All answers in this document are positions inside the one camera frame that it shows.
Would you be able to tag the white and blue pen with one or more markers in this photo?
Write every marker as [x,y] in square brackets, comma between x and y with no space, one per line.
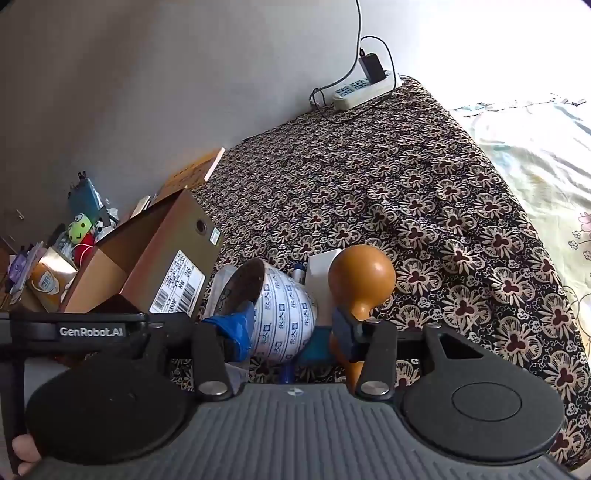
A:
[298,272]

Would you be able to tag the stack of thin books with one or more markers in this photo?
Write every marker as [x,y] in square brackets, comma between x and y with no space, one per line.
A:
[141,206]

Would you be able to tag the dark floral bedspread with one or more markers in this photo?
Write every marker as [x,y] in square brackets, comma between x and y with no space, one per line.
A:
[392,184]

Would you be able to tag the green frog plush toy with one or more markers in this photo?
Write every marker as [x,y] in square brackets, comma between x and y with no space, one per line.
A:
[81,228]

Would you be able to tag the person's left hand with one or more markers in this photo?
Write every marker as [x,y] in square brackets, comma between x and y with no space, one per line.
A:
[27,454]

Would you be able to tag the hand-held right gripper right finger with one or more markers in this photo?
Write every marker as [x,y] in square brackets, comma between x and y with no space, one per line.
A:
[346,337]

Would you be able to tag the white power strip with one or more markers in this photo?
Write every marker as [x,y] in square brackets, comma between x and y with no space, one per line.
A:
[358,90]

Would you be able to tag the brown cardboard shoebox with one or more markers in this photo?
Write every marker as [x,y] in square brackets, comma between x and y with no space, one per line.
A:
[157,258]

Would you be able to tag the pale floral bedsheet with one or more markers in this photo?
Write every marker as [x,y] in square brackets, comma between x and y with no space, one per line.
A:
[531,147]

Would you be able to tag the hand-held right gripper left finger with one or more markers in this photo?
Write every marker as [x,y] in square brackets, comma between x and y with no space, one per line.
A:
[233,334]

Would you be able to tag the clear plastic container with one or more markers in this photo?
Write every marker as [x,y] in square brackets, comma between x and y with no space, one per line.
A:
[221,286]

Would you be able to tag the orange carton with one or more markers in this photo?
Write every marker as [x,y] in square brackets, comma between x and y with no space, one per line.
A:
[48,279]

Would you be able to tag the black charger adapter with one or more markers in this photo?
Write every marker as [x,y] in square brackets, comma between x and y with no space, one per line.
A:
[373,68]

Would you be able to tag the white box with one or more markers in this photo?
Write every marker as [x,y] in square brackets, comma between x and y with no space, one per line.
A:
[321,272]

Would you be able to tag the purple packet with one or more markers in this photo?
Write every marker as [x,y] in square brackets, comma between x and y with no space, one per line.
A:
[18,267]

